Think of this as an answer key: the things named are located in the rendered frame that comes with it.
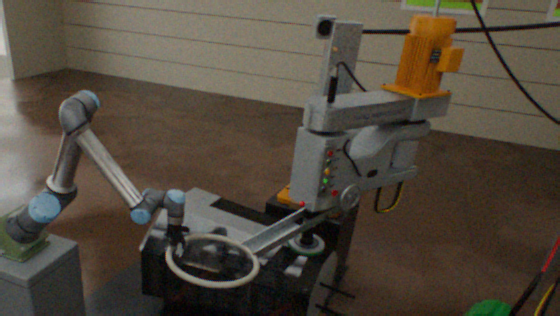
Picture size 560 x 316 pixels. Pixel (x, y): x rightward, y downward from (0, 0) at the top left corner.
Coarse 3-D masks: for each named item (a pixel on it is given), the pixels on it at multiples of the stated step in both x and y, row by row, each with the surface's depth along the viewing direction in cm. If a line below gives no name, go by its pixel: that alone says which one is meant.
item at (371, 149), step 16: (368, 128) 261; (384, 128) 255; (400, 128) 252; (416, 128) 258; (352, 144) 259; (368, 144) 254; (384, 144) 249; (352, 160) 236; (368, 160) 247; (384, 160) 255; (352, 176) 246; (368, 176) 254; (384, 176) 262; (400, 176) 270; (352, 192) 252
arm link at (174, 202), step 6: (168, 192) 225; (174, 192) 226; (180, 192) 227; (168, 198) 224; (174, 198) 222; (180, 198) 223; (168, 204) 224; (174, 204) 223; (180, 204) 224; (168, 210) 227; (174, 210) 225; (180, 210) 226; (174, 216) 226; (180, 216) 228
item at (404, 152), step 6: (414, 138) 264; (396, 144) 266; (402, 144) 264; (408, 144) 264; (414, 144) 265; (396, 150) 267; (402, 150) 266; (408, 150) 265; (414, 150) 267; (396, 156) 268; (402, 156) 267; (408, 156) 267; (414, 156) 270; (390, 162) 272; (396, 162) 270; (402, 162) 269; (408, 162) 270; (402, 168) 272
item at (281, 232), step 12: (288, 216) 257; (300, 216) 261; (324, 216) 254; (276, 228) 254; (288, 228) 255; (300, 228) 248; (252, 240) 248; (264, 240) 250; (276, 240) 242; (288, 240) 247; (252, 252) 237; (264, 252) 241
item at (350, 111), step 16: (336, 96) 239; (352, 96) 241; (368, 96) 243; (384, 96) 245; (400, 96) 247; (448, 96) 256; (304, 112) 230; (320, 112) 218; (336, 112) 218; (352, 112) 223; (368, 112) 229; (384, 112) 235; (400, 112) 242; (416, 112) 247; (432, 112) 255; (320, 128) 222; (336, 128) 222; (352, 128) 228
